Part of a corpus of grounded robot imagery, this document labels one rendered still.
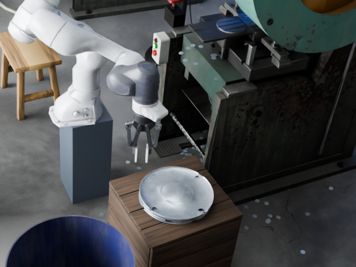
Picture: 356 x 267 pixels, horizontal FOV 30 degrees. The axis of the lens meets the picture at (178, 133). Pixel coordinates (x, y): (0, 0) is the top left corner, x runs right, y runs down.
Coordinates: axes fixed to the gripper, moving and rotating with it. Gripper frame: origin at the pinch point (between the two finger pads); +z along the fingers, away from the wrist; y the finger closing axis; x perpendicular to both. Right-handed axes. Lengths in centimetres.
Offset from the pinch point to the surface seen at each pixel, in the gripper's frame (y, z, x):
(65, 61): 43, 56, -142
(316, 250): -80, 59, -8
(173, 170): -13.7, 19.6, -12.6
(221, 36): -32, -20, -53
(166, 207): -10.6, 19.8, 8.2
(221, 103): -32.0, -1.8, -31.3
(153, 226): -5.8, 23.4, 14.6
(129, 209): 3.4, 23.2, 6.5
